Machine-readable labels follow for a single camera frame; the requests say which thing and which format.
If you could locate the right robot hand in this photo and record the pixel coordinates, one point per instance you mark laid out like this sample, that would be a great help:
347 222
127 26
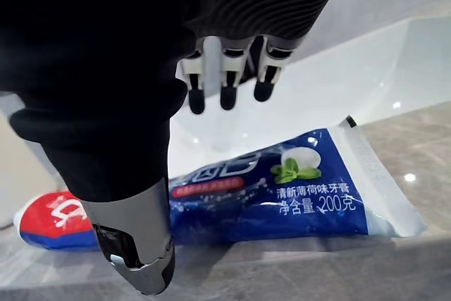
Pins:
105 68

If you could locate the blue and red toothpaste tube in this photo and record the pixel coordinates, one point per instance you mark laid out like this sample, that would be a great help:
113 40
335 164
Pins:
282 188

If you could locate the white ceramic sink basin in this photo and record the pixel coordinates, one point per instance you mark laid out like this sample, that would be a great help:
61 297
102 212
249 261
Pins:
352 79

